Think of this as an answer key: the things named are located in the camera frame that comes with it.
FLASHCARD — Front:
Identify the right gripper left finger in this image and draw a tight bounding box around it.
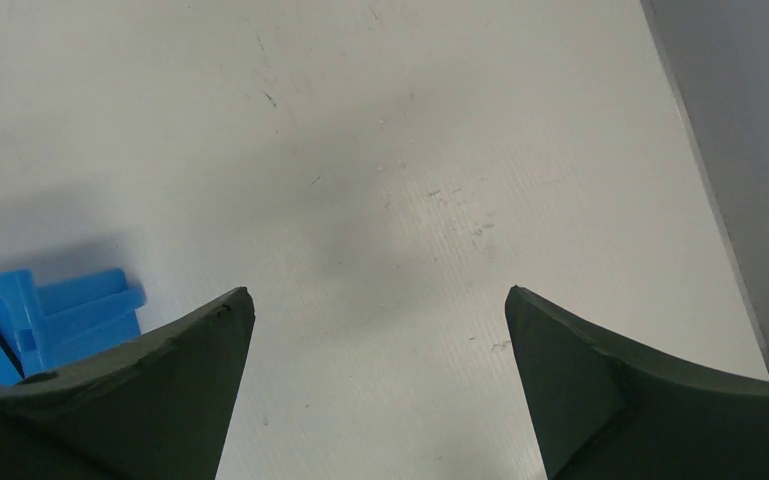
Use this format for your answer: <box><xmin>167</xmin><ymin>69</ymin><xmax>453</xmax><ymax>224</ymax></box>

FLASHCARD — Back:
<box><xmin>0</xmin><ymin>287</ymin><xmax>255</xmax><ymax>479</ymax></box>

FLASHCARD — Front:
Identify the blue plastic bin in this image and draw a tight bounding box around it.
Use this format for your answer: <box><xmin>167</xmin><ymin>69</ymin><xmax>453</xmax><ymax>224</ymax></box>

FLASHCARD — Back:
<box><xmin>0</xmin><ymin>268</ymin><xmax>146</xmax><ymax>385</ymax></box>

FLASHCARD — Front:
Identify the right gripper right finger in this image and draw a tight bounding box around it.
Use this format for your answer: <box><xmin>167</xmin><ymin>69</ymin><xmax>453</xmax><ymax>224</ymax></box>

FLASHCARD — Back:
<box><xmin>505</xmin><ymin>286</ymin><xmax>769</xmax><ymax>479</ymax></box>

